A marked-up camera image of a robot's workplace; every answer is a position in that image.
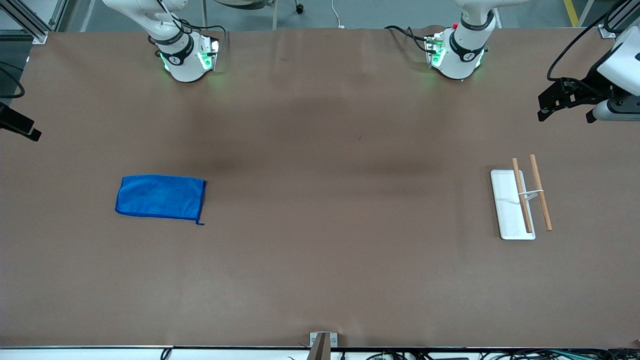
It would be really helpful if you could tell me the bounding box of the white floor cable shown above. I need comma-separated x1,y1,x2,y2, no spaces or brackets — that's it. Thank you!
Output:
330,0,347,29

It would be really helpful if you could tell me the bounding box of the aluminium frame profile with bracket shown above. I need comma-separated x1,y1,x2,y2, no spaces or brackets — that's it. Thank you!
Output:
598,0,640,39

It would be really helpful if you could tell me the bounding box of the black left base cable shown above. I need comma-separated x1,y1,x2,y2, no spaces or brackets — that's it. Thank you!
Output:
384,25,432,54

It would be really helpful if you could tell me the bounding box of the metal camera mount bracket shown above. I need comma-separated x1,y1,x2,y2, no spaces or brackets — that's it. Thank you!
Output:
307,332,339,360

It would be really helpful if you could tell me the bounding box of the brown table cover sheet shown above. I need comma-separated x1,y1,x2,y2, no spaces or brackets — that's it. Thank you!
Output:
0,25,640,349

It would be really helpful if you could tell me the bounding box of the black base cable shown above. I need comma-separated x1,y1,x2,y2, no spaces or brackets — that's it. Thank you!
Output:
176,19,229,43
384,25,432,54

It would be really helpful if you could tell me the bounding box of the black right base cable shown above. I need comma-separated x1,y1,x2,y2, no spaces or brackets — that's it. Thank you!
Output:
176,19,229,43

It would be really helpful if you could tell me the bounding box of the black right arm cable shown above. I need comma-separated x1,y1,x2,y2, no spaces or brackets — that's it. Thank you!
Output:
0,62,27,99

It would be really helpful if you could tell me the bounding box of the blue microfibre towel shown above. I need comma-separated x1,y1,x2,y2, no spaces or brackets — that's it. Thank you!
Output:
115,174,207,226

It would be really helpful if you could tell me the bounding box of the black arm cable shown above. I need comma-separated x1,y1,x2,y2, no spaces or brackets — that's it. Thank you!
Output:
546,0,632,82
0,62,27,99

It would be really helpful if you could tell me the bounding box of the office chair base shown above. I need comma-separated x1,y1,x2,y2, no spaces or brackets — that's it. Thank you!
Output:
202,0,306,31

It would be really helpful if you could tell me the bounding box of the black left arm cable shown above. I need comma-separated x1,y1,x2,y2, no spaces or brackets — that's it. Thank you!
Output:
546,0,632,82

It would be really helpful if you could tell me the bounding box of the white rack base plate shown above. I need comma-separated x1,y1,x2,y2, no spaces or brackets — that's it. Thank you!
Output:
490,169,536,241

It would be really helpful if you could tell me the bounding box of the wooden rack rod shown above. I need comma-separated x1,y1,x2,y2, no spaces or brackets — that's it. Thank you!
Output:
511,157,534,234
529,154,553,232

